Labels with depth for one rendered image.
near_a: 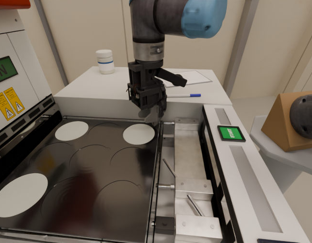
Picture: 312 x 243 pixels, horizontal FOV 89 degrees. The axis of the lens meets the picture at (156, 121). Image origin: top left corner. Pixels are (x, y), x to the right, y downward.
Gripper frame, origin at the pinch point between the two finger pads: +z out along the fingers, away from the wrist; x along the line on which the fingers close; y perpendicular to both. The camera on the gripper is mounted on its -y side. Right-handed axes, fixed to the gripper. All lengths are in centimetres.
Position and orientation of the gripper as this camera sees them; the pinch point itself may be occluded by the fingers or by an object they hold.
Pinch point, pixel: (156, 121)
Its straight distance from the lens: 52.7
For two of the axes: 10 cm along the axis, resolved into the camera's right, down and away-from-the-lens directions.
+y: -8.1, 3.4, -4.7
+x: 5.8, 4.8, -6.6
